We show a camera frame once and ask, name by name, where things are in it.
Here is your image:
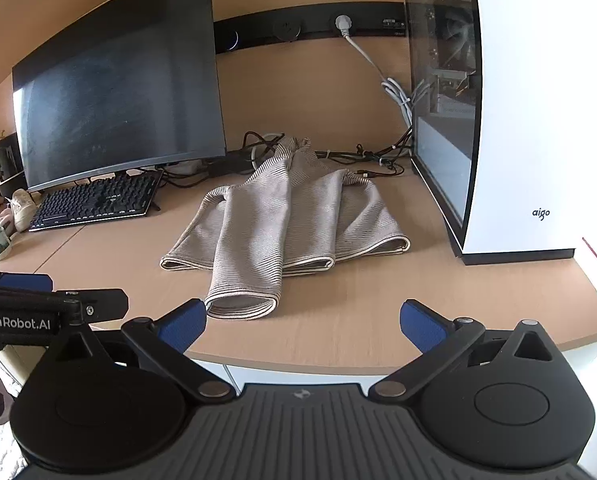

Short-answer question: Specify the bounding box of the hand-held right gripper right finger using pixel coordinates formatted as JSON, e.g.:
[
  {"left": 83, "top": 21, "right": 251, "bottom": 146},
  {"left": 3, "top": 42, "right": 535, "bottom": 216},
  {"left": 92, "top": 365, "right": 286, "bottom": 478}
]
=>
[{"left": 368, "top": 299, "right": 561, "bottom": 403}]

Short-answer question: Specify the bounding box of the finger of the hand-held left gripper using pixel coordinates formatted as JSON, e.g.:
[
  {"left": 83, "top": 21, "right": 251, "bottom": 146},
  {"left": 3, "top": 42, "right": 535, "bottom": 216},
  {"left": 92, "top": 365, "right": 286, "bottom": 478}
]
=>
[
  {"left": 53, "top": 288, "right": 129, "bottom": 331},
  {"left": 0, "top": 271, "right": 54, "bottom": 293}
]

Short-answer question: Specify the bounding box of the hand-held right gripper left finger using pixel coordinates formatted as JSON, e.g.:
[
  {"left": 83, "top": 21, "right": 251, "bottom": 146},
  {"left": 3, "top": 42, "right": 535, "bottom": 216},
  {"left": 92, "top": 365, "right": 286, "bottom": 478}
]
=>
[{"left": 43, "top": 298, "right": 232, "bottom": 404}]

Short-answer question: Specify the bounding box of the beige striped knit garment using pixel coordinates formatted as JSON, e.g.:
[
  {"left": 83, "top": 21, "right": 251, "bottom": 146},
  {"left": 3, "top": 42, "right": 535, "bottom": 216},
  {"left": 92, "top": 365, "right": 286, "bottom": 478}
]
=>
[{"left": 159, "top": 136, "right": 411, "bottom": 321}]

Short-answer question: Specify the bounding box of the white shoe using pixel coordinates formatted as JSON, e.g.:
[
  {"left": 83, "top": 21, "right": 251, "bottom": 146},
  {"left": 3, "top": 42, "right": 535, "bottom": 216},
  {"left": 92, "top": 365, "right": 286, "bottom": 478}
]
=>
[{"left": 6, "top": 189, "right": 42, "bottom": 233}]

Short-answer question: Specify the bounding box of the black keyboard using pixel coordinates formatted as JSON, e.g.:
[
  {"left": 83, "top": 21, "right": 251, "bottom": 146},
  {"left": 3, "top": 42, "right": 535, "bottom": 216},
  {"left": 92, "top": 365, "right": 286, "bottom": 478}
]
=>
[{"left": 27, "top": 170, "right": 165, "bottom": 233}]

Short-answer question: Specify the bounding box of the black box device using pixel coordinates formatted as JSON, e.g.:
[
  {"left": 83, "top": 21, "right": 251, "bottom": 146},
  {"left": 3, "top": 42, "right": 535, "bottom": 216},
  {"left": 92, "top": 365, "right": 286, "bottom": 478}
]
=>
[{"left": 0, "top": 132, "right": 26, "bottom": 201}]

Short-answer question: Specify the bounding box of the black power adapter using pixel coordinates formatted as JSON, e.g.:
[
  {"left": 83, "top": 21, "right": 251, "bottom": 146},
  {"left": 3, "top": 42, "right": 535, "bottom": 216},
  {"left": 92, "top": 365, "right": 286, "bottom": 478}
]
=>
[{"left": 207, "top": 156, "right": 252, "bottom": 178}]

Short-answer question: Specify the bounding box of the black curved monitor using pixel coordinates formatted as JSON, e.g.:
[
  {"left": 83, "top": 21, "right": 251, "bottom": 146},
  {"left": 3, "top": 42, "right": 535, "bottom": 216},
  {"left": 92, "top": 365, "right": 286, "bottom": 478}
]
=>
[{"left": 11, "top": 0, "right": 228, "bottom": 193}]

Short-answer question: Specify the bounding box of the white computer case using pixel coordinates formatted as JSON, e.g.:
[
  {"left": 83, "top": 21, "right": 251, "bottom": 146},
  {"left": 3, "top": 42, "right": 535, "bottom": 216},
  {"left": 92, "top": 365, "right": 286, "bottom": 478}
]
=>
[{"left": 402, "top": 0, "right": 597, "bottom": 267}]

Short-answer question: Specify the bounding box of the black power socket track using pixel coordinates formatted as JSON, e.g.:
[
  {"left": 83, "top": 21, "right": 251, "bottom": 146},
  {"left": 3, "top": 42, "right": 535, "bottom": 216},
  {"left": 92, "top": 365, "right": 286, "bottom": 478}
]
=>
[{"left": 213, "top": 2, "right": 409, "bottom": 56}]

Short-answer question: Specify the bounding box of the black cable bundle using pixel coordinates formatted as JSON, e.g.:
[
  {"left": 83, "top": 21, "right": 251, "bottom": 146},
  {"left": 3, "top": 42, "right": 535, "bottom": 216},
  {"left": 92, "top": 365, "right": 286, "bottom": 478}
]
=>
[{"left": 241, "top": 127, "right": 416, "bottom": 178}]

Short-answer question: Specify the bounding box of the light grey looped cable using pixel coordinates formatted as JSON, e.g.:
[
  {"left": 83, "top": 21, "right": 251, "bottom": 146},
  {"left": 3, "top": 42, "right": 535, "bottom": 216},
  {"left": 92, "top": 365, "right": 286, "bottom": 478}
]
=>
[{"left": 251, "top": 132, "right": 285, "bottom": 171}]

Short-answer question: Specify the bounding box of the white power cable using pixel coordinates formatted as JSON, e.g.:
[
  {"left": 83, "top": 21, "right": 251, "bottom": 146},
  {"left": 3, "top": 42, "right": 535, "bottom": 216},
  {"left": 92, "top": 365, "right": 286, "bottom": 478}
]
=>
[{"left": 334, "top": 14, "right": 419, "bottom": 128}]

